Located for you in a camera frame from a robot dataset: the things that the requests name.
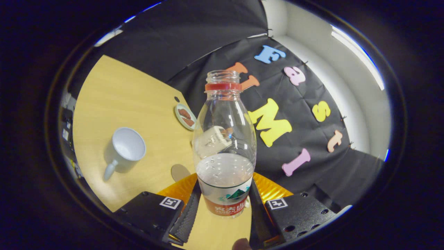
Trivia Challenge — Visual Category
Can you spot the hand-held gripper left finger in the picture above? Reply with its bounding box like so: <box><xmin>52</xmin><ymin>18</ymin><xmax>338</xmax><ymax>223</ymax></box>
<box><xmin>114</xmin><ymin>173</ymin><xmax>202</xmax><ymax>245</ymax></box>

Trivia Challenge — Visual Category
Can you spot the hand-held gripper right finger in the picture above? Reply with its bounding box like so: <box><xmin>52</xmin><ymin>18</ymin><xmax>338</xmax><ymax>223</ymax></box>
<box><xmin>250</xmin><ymin>173</ymin><xmax>352</xmax><ymax>249</ymax></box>

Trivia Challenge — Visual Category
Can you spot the round brown coaster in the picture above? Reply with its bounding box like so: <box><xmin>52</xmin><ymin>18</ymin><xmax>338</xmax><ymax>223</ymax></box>
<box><xmin>171</xmin><ymin>164</ymin><xmax>192</xmax><ymax>182</ymax></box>

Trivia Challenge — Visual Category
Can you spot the clear plastic bottle red label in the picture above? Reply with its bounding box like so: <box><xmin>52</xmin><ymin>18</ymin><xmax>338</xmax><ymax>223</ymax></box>
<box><xmin>192</xmin><ymin>70</ymin><xmax>257</xmax><ymax>219</ymax></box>

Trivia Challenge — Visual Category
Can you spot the white cup with handle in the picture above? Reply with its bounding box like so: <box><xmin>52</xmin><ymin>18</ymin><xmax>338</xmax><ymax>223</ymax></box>
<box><xmin>104</xmin><ymin>127</ymin><xmax>146</xmax><ymax>181</ymax></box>

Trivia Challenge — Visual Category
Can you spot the green plate with brown food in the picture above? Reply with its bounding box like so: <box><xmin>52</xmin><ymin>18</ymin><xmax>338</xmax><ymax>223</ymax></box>
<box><xmin>174</xmin><ymin>103</ymin><xmax>197</xmax><ymax>131</ymax></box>

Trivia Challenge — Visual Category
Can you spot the wooden table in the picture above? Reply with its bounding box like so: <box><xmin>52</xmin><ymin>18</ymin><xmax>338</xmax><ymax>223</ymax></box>
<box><xmin>72</xmin><ymin>55</ymin><xmax>254</xmax><ymax>250</ymax></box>

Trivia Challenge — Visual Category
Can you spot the black backdrop cloth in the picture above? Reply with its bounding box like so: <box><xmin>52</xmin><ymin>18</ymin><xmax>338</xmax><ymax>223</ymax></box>
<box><xmin>68</xmin><ymin>0</ymin><xmax>384</xmax><ymax>212</ymax></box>

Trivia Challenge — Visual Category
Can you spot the large ceiling light panel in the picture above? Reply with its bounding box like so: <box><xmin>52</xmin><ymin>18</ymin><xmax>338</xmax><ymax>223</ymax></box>
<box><xmin>331</xmin><ymin>25</ymin><xmax>385</xmax><ymax>91</ymax></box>

